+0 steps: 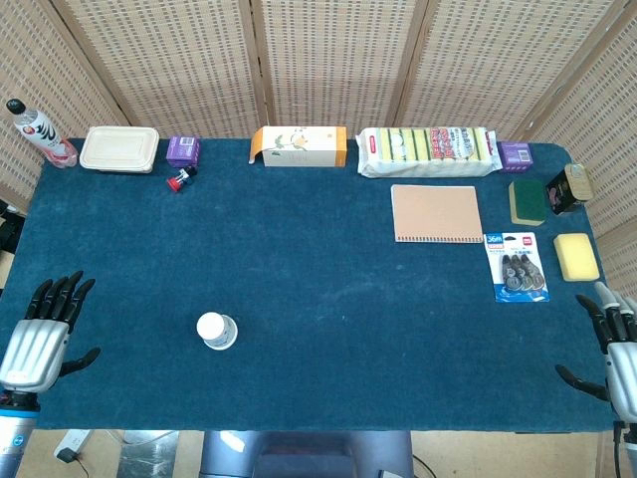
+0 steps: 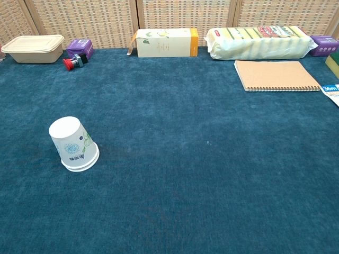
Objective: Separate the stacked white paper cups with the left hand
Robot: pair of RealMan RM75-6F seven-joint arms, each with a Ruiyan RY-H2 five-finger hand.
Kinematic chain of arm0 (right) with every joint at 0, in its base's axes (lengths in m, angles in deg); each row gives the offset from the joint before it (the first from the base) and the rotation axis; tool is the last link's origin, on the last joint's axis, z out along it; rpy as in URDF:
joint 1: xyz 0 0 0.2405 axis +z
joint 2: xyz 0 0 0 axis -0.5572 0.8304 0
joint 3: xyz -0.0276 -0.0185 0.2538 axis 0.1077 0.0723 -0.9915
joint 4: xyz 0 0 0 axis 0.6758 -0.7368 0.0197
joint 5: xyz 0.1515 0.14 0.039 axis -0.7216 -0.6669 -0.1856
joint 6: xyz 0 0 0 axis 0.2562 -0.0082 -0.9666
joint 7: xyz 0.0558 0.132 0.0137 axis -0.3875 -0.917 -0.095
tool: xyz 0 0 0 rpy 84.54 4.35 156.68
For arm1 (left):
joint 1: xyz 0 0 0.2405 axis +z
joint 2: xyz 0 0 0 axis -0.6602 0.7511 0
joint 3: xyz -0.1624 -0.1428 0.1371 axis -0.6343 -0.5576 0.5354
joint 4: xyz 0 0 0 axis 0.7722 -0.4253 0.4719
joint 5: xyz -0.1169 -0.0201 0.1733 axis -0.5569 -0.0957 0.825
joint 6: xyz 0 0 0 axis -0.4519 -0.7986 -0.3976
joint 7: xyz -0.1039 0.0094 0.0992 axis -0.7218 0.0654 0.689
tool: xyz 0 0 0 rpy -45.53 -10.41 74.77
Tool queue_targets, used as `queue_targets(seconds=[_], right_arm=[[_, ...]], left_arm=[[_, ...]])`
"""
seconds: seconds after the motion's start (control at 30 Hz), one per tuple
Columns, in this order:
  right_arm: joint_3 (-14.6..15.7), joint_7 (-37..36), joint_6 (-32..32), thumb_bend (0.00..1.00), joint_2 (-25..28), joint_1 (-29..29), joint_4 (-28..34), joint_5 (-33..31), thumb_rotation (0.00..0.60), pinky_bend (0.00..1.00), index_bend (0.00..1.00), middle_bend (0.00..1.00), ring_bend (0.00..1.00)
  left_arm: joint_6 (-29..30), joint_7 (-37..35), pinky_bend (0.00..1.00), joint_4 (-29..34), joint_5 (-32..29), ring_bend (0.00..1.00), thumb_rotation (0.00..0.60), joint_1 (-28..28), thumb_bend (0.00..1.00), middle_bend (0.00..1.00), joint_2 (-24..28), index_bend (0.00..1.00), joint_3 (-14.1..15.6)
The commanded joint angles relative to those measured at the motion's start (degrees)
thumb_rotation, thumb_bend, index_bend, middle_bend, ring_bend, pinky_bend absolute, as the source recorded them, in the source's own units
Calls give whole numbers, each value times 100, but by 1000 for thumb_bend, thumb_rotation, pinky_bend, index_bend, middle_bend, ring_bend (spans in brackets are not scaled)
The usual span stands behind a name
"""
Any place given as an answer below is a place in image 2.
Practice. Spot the green and yellow scouring sponge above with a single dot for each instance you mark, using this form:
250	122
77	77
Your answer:
334	61

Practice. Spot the small purple box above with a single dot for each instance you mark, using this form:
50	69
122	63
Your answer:
79	47
323	45

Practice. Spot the white floral paper cup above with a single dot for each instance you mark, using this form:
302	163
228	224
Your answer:
79	169
71	137

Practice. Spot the cream and orange tissue box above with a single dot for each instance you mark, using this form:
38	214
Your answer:
167	43

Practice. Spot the blue correction tape pack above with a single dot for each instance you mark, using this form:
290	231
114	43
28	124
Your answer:
332	92

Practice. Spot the red emergency stop button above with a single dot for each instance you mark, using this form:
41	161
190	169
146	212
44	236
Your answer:
72	62

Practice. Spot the tan spiral notebook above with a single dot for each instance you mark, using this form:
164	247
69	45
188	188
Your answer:
275	75

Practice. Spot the wrapped pack of sponges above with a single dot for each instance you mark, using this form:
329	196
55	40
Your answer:
259	43

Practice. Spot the beige lidded lunch box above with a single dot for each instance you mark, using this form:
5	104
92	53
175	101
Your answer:
34	50

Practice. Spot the woven bamboo folding screen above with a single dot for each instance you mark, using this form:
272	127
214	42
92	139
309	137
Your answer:
169	18

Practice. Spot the blue table cloth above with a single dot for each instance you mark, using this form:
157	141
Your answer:
185	158

